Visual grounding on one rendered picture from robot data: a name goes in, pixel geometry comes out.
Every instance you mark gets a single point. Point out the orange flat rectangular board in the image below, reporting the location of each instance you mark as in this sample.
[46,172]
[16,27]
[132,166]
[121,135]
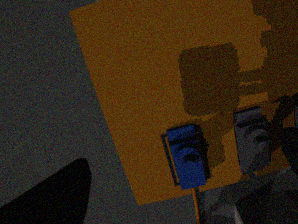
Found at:
[230,67]

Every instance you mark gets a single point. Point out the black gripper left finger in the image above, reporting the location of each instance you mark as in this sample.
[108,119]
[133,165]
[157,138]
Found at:
[61,199]

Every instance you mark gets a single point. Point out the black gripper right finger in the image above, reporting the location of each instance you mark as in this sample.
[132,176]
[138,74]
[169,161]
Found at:
[289,146]

